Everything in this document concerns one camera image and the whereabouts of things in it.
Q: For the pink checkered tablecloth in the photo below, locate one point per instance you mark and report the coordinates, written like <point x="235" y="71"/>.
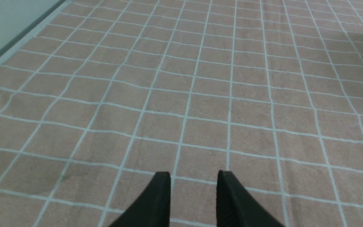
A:
<point x="109" y="92"/>

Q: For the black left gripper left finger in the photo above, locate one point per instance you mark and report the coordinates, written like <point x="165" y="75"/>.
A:
<point x="152" y="206"/>

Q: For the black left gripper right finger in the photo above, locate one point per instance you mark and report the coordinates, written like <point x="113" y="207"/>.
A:
<point x="235" y="207"/>

